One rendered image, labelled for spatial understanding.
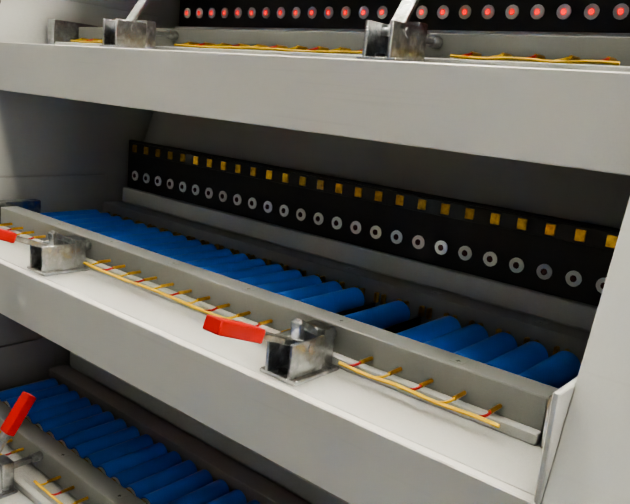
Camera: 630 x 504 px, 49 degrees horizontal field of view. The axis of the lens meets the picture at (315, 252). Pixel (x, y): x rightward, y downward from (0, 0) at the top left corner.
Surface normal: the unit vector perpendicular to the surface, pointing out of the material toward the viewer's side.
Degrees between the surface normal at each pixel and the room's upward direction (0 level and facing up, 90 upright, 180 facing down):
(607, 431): 90
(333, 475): 109
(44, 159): 90
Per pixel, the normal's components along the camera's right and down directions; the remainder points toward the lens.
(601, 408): -0.58, -0.22
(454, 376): -0.65, 0.11
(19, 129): 0.76, 0.21
